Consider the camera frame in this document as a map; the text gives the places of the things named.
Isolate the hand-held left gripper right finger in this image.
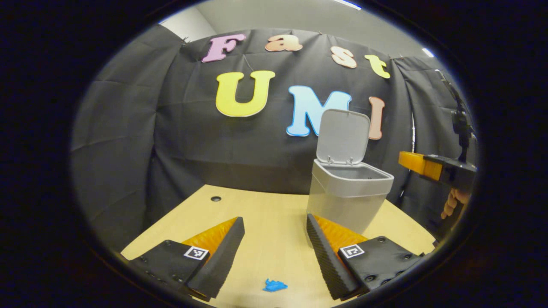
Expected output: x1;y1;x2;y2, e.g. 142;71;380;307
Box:
307;214;424;301

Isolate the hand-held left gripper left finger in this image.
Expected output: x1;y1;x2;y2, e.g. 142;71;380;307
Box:
128;217;245;302

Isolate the blue paper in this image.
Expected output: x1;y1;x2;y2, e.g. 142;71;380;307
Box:
262;278;288;293

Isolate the light grey desktop garbage bin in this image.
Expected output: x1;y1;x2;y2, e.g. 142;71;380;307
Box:
306;108;395;236

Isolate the wooden desktop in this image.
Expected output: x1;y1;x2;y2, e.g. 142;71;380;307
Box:
121;184;436;308

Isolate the black tripod stand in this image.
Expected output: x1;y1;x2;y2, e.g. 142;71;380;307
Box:
435;68;477;163

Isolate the black backdrop cloth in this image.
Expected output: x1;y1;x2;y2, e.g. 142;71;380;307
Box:
71;24;478;253

